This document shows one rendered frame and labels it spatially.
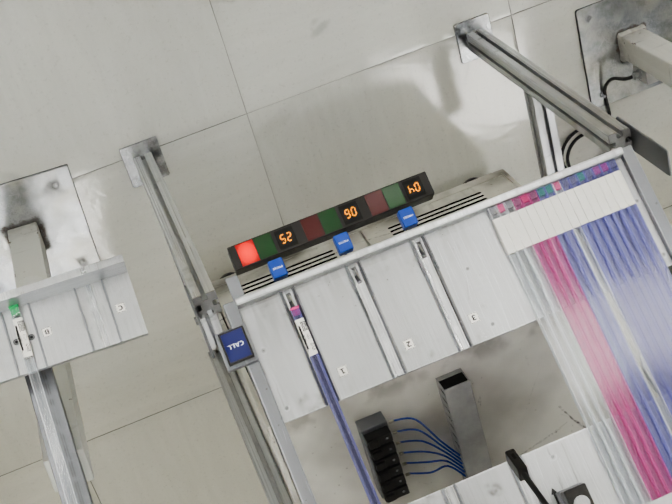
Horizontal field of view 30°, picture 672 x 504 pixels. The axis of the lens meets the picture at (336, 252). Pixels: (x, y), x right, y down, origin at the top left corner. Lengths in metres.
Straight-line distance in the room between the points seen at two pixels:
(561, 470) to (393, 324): 0.33
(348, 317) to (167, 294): 0.85
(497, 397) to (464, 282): 0.40
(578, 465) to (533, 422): 0.44
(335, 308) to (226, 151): 0.76
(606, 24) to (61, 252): 1.26
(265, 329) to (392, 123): 0.88
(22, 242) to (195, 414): 0.63
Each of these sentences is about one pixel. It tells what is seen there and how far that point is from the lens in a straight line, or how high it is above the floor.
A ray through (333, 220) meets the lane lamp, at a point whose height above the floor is 0.66.
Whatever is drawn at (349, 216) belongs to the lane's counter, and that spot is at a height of 0.66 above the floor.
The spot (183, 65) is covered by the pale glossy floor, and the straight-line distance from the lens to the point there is 2.54.
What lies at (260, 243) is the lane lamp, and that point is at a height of 0.65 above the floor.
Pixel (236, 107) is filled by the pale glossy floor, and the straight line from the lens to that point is 2.59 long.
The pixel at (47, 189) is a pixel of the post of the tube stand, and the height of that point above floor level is 0.01.
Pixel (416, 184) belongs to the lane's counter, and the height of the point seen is 0.66.
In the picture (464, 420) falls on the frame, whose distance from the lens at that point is 2.25.
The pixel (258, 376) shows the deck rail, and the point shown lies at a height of 0.80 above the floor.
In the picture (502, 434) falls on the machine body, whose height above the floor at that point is 0.62.
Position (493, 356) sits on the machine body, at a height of 0.62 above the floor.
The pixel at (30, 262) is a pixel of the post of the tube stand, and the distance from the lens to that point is 2.44.
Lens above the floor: 2.39
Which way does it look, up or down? 59 degrees down
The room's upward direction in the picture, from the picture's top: 146 degrees clockwise
